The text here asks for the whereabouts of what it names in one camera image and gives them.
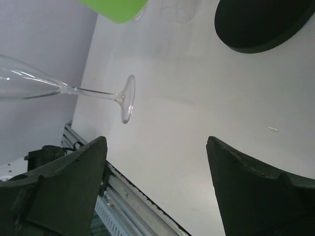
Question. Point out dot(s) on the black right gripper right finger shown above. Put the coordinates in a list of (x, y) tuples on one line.
[(257, 199)]

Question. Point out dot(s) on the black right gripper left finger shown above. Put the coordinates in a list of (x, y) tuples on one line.
[(56, 199)]

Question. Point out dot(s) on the clear champagne flute front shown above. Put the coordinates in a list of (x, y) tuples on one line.
[(20, 81)]

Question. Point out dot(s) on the clear champagne flute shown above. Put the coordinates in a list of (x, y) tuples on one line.
[(139, 14), (20, 81)]

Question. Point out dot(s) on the green plastic wine glass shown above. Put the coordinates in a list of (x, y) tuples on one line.
[(118, 11)]

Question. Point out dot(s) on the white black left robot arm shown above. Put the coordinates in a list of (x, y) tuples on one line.
[(35, 159)]

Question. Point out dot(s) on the clear upside-down glass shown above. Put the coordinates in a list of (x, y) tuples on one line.
[(179, 11)]

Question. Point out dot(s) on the clear champagne flute back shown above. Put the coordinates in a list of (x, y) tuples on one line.
[(139, 14)]

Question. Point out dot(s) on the blue slotted cable duct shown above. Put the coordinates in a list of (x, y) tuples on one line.
[(114, 227)]

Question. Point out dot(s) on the aluminium front frame rail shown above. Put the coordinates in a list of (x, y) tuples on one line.
[(138, 214)]

